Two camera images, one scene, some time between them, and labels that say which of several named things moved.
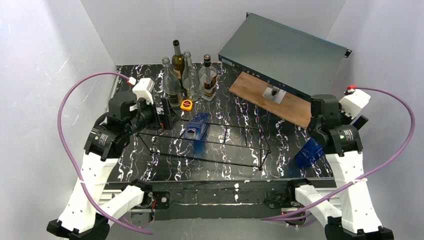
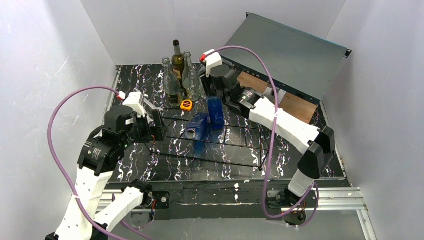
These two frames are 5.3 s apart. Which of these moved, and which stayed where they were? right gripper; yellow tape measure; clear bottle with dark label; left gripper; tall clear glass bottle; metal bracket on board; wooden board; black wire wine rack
Moved: right gripper; left gripper
Stayed: metal bracket on board; wooden board; tall clear glass bottle; black wire wine rack; clear bottle with dark label; yellow tape measure
